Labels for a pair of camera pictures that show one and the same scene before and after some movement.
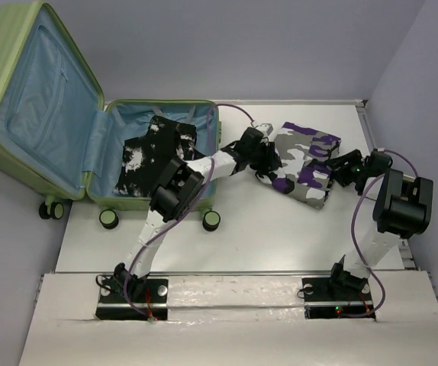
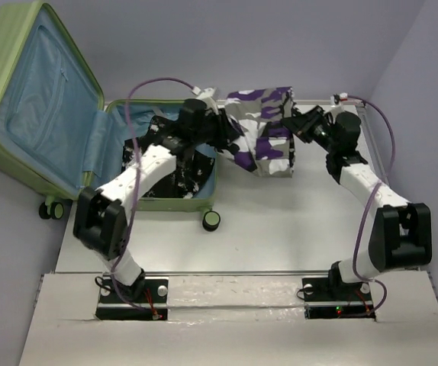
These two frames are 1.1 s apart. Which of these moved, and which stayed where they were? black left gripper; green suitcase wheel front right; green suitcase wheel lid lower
Moved: black left gripper
Stayed: green suitcase wheel front right; green suitcase wheel lid lower
